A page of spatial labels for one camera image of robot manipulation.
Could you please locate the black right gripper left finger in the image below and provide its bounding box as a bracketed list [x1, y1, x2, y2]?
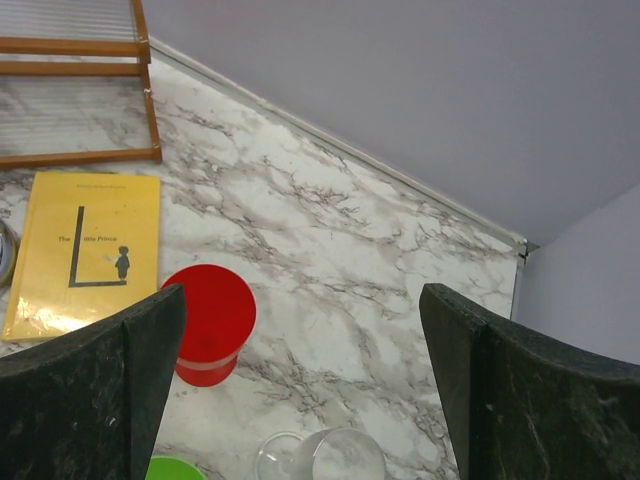
[1, 285, 186, 479]

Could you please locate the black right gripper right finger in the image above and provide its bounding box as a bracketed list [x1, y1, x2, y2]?
[419, 283, 639, 479]

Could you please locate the green plastic wine glass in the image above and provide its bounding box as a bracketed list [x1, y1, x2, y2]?
[145, 455, 206, 480]

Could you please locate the red plastic wine glass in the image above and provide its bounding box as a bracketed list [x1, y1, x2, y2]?
[164, 264, 258, 387]

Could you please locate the chrome wine glass rack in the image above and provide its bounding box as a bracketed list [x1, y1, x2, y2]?
[0, 220, 19, 291]

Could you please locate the clear wine glass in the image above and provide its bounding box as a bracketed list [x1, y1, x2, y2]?
[254, 428, 387, 480]

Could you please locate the wooden dish rack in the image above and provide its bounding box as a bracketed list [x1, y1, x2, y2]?
[1, 1, 162, 169]

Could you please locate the yellow Little Prince book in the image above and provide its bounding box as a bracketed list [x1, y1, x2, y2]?
[1, 172, 161, 341]

